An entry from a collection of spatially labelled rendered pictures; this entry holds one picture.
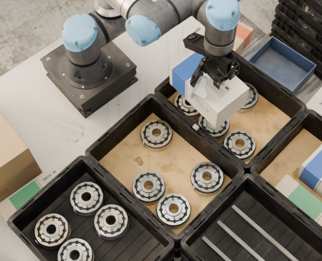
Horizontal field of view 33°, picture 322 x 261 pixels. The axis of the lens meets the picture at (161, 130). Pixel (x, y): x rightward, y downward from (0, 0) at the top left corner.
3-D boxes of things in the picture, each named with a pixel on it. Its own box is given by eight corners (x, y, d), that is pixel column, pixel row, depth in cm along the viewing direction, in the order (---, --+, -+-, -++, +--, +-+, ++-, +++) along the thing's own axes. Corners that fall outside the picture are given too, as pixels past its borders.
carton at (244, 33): (228, 69, 203) (229, 57, 197) (201, 53, 207) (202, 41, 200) (251, 41, 209) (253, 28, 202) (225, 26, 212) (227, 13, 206)
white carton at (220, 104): (169, 83, 161) (169, 66, 153) (199, 61, 164) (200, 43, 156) (215, 128, 153) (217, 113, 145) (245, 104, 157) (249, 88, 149)
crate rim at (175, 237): (83, 156, 166) (82, 152, 164) (151, 95, 175) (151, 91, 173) (177, 244, 152) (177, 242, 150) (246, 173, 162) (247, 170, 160)
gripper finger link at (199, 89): (195, 111, 147) (211, 86, 142) (181, 97, 149) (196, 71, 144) (202, 109, 149) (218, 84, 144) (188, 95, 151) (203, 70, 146)
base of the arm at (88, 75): (58, 59, 194) (54, 43, 185) (96, 42, 198) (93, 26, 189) (76, 91, 189) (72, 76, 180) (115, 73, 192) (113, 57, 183)
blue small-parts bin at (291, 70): (312, 75, 201) (317, 64, 195) (288, 101, 196) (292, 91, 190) (269, 46, 207) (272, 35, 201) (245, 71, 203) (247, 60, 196)
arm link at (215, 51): (198, 33, 131) (222, 15, 133) (196, 44, 135) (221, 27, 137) (219, 53, 128) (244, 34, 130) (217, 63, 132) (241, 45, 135)
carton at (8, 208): (11, 227, 177) (5, 221, 172) (1, 213, 180) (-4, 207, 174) (70, 183, 184) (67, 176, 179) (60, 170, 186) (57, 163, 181)
